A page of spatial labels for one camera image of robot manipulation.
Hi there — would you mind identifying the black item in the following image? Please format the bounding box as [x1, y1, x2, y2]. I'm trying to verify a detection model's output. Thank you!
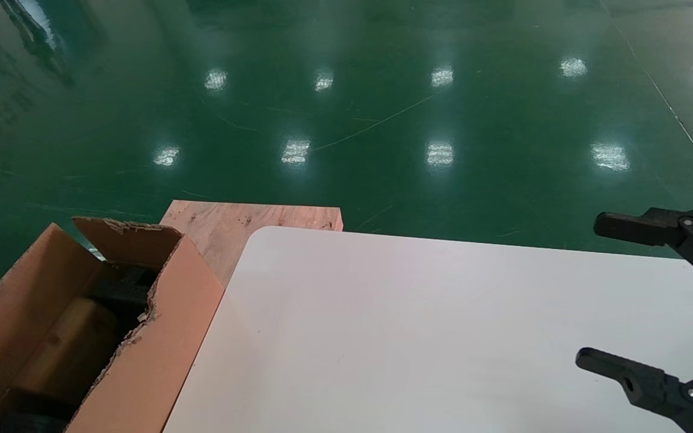
[85, 263, 161, 313]

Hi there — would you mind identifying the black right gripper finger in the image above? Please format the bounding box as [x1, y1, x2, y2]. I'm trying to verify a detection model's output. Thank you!
[593, 206, 693, 295]
[575, 348, 693, 433]

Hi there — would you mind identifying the large open cardboard box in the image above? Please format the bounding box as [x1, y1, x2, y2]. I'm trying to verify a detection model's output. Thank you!
[0, 216, 226, 433]

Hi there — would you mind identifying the wooden pallet board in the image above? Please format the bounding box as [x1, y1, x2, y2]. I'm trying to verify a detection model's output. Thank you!
[160, 200, 344, 286]

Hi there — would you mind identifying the small cardboard box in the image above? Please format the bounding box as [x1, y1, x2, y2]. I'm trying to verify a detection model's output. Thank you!
[13, 298, 120, 399]

